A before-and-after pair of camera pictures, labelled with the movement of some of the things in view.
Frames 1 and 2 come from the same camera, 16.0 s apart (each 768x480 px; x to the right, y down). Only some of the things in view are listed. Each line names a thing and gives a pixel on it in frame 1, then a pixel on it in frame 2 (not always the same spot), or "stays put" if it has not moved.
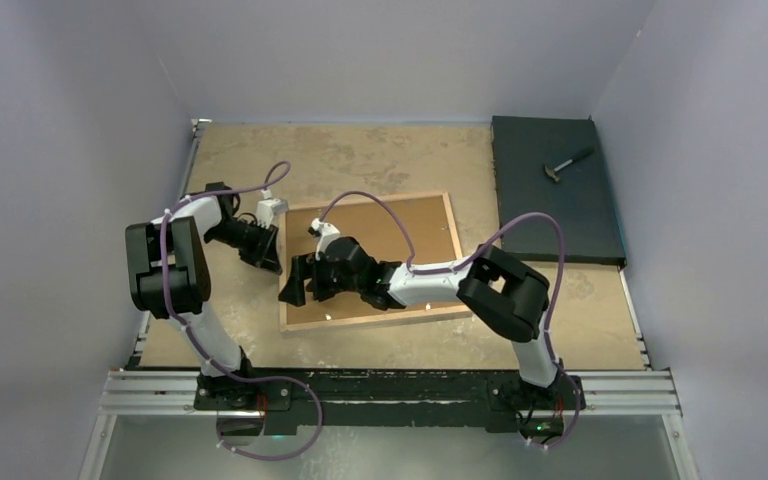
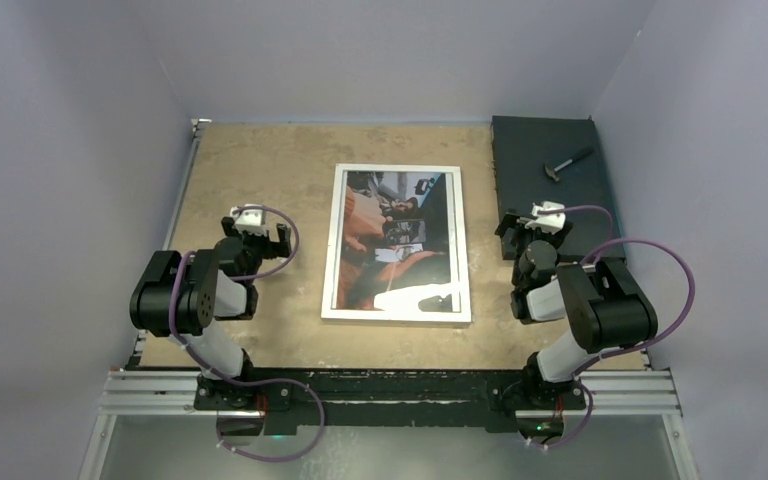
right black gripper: [313, 268] -> [513, 219]
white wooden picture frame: [284, 326] -> [464, 316]
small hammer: [552, 173] stays put
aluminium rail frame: [641, 390] stays put
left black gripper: [270, 260] stays put
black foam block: [581, 199] stays put
